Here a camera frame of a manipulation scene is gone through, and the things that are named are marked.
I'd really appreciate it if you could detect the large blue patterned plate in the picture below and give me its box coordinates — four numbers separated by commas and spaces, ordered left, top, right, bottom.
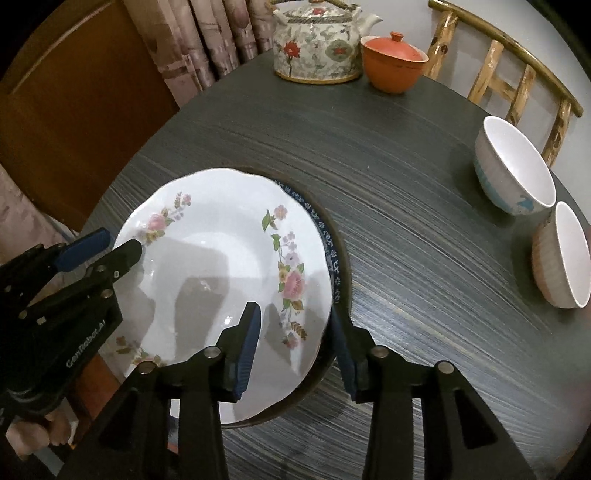
222, 178, 354, 430

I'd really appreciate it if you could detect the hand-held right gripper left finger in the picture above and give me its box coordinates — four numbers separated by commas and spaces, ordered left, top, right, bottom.
69, 301, 262, 480

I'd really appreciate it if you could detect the white bowl with blue print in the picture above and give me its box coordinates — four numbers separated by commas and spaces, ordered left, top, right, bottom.
474, 116, 557, 217

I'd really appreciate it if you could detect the person's left hand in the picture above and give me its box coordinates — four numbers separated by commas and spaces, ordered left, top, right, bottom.
7, 405, 80, 457

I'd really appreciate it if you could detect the floral ceramic teapot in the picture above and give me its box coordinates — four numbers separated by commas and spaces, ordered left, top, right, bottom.
271, 0, 384, 85

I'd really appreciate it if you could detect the white ribbed bowl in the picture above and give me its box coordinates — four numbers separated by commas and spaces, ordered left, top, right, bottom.
532, 201, 591, 309

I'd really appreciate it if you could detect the orange lidded cup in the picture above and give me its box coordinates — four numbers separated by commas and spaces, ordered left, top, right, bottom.
361, 31, 430, 95

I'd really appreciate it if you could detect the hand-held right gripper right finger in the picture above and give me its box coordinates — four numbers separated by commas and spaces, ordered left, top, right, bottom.
329, 308, 539, 480

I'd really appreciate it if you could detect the wooden chair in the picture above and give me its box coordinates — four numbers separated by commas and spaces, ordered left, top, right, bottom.
422, 0, 584, 167

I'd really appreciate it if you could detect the white floral plate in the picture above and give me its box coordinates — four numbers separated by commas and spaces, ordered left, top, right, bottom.
98, 167, 334, 424

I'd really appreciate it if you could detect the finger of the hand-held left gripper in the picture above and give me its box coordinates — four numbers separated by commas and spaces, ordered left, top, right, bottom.
28, 239, 143, 319
0, 229, 116, 278

